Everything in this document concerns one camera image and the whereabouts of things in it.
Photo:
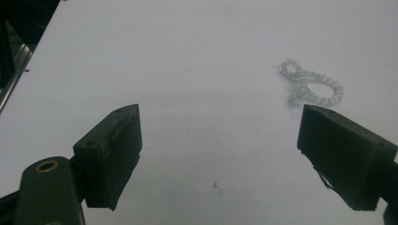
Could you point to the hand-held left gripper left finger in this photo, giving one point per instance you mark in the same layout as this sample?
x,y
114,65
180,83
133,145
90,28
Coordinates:
x,y
108,156

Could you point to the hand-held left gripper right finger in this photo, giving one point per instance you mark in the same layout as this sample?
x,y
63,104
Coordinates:
x,y
344,156

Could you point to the metal stand rail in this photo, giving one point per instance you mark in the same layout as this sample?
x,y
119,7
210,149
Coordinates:
x,y
14,73

